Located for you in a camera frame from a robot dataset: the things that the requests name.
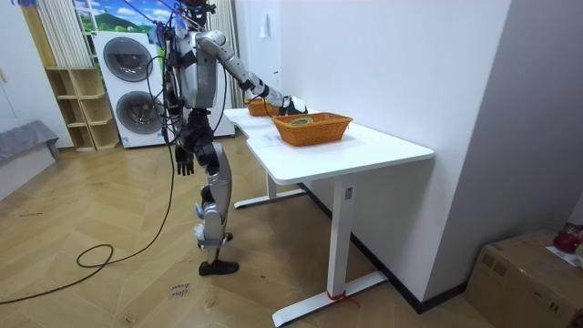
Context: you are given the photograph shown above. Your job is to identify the white label sheet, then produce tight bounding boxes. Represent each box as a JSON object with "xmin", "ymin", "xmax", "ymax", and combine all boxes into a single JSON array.
[{"xmin": 545, "ymin": 245, "xmax": 583, "ymax": 268}]

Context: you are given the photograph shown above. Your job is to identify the black floor cable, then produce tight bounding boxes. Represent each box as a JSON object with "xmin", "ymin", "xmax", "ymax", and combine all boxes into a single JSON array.
[{"xmin": 0, "ymin": 56, "xmax": 229, "ymax": 306}]

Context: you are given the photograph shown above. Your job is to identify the red strap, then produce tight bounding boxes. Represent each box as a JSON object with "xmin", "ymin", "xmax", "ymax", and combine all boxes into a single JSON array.
[{"xmin": 326, "ymin": 291, "xmax": 361, "ymax": 309}]

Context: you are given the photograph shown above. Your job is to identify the small orange wicker basket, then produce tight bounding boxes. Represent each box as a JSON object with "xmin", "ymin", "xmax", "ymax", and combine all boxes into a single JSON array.
[{"xmin": 243, "ymin": 97, "xmax": 281, "ymax": 118}]

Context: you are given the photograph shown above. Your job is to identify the light wooden shelf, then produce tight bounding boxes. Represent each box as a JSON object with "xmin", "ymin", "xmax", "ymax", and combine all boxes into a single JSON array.
[{"xmin": 45, "ymin": 66, "xmax": 121, "ymax": 153}]

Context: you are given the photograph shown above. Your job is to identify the landscape wall poster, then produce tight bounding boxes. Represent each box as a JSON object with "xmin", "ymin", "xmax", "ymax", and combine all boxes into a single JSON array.
[{"xmin": 74, "ymin": 0, "xmax": 183, "ymax": 60}]

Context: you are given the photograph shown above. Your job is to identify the robot legs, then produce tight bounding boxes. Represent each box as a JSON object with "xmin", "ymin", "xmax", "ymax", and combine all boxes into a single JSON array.
[{"xmin": 180, "ymin": 108, "xmax": 240, "ymax": 277}]

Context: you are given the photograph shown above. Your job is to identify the robot body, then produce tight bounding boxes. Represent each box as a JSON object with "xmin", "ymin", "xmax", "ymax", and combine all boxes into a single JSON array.
[{"xmin": 163, "ymin": 0, "xmax": 228, "ymax": 113}]

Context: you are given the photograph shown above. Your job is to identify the white desk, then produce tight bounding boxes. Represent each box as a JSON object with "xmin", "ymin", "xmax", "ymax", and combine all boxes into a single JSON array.
[{"xmin": 222, "ymin": 107, "xmax": 435, "ymax": 328}]

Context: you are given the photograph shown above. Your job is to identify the white striped curtain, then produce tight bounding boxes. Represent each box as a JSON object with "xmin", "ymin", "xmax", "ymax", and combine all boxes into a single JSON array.
[{"xmin": 36, "ymin": 0, "xmax": 95, "ymax": 69}]

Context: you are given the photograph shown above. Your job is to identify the red apple soft toy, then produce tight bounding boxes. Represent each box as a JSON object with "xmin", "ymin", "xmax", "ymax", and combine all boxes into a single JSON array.
[{"xmin": 552, "ymin": 230, "xmax": 583, "ymax": 255}]

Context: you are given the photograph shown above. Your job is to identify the large orange wicker basket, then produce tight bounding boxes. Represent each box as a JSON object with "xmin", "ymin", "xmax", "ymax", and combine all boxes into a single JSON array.
[{"xmin": 271, "ymin": 111, "xmax": 354, "ymax": 148}]

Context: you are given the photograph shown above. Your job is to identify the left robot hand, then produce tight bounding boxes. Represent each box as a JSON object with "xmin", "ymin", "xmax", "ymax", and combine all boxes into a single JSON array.
[{"xmin": 174, "ymin": 144, "xmax": 196, "ymax": 177}]

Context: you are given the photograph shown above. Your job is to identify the brown cardboard box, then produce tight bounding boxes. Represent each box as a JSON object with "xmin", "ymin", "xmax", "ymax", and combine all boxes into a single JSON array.
[{"xmin": 465, "ymin": 229, "xmax": 583, "ymax": 328}]

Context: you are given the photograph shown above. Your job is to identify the white washing machine tower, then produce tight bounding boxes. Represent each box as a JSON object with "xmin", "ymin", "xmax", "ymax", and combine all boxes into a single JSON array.
[{"xmin": 92, "ymin": 30, "xmax": 236, "ymax": 149}]

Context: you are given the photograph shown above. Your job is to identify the cable bundle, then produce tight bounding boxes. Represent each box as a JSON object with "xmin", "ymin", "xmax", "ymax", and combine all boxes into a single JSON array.
[{"xmin": 120, "ymin": 0, "xmax": 218, "ymax": 33}]

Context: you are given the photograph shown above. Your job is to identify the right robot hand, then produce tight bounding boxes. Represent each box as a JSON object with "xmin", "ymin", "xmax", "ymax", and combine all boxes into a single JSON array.
[{"xmin": 278, "ymin": 95, "xmax": 309, "ymax": 117}]

